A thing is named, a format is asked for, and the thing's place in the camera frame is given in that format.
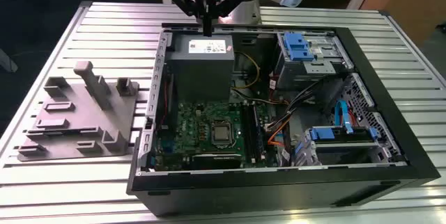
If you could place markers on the green motherboard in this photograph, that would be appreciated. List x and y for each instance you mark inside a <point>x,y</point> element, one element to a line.
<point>190,135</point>

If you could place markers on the silver CPU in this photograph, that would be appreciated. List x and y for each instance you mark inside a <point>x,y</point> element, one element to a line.
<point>222,133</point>

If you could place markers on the grey power supply unit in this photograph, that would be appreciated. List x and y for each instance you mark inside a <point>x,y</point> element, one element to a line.
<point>202,77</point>

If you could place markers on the grey parts rack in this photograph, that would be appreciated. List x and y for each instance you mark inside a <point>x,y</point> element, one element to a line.
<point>83,119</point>

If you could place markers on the grey chair leg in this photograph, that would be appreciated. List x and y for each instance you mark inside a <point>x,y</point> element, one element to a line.
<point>8,62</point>

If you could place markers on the black graphics card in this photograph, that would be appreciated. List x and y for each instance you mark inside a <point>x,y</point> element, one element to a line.
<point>215,160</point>

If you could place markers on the black open PC case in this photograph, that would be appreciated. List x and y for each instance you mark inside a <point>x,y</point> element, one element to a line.
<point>243,198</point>

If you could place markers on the metal disk bay cage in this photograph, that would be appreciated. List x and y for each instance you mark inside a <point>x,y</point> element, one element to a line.
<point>349,144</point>

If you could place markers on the hard disk in blue carrier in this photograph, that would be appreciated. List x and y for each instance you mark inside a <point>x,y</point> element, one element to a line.
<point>322,134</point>

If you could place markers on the blue drive bay latch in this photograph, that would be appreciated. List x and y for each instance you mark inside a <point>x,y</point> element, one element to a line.
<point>295,51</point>

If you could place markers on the black CPU socket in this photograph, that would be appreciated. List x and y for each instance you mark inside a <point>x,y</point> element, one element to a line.
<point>223,122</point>

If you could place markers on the metal drive cage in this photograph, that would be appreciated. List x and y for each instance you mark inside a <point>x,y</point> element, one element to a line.
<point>316,68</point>

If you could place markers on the black RAM slot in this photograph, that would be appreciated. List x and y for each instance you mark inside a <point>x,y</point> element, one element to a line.
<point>247,130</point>

